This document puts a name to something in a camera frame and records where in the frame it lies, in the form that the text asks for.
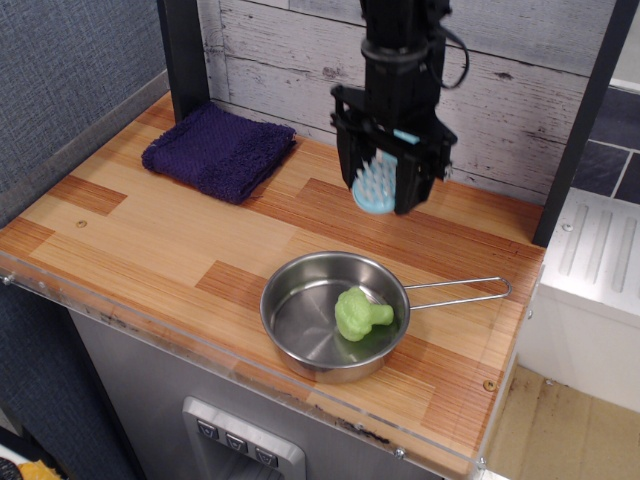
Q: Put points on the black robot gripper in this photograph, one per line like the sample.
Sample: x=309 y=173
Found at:
x=396 y=112

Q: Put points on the light blue scrub brush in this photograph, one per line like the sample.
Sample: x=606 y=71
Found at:
x=374 y=186

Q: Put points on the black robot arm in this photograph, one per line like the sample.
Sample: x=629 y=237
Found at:
x=405 y=26

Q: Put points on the purple folded towel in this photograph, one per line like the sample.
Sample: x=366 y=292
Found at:
x=221 y=154

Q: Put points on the green toy broccoli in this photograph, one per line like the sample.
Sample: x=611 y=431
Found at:
x=356 y=316

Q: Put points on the stainless steel pan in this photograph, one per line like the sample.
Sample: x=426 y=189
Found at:
x=297 y=311

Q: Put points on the stainless steel cabinet front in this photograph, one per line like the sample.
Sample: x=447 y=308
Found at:
x=147 y=385

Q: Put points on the silver dispenser control panel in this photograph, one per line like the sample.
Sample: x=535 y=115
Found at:
x=228 y=447

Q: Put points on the clear acrylic edge guard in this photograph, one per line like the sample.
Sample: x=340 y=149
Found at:
x=347 y=406

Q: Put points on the yellow toy object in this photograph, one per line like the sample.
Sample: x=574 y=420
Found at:
x=37 y=471

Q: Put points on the black right frame post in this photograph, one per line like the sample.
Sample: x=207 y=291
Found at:
x=609 y=53

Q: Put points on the black frame post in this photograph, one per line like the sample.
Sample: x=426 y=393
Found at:
x=184 y=55
x=609 y=53

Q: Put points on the black left frame post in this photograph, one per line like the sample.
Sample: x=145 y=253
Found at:
x=184 y=55

